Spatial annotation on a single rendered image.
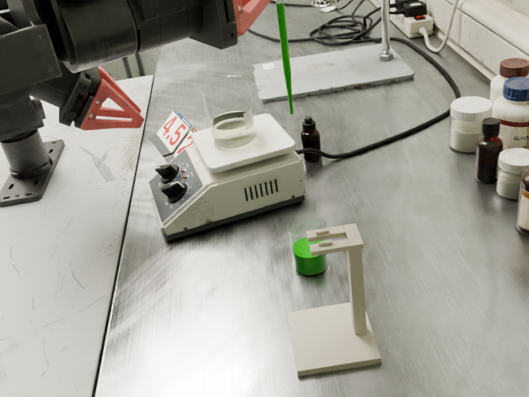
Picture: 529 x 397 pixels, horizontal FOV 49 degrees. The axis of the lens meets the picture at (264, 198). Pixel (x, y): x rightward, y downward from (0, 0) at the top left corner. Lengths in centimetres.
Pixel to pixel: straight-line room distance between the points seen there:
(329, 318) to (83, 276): 32
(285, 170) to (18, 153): 46
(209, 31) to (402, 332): 34
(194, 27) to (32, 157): 59
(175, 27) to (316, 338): 32
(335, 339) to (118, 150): 59
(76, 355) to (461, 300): 41
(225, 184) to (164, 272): 13
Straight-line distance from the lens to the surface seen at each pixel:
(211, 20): 46
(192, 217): 75
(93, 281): 75
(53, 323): 71
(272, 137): 78
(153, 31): 45
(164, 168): 81
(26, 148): 101
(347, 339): 59
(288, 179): 77
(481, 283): 66
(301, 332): 60
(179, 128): 100
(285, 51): 55
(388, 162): 87
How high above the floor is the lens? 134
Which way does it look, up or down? 32 degrees down
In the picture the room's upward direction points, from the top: 9 degrees counter-clockwise
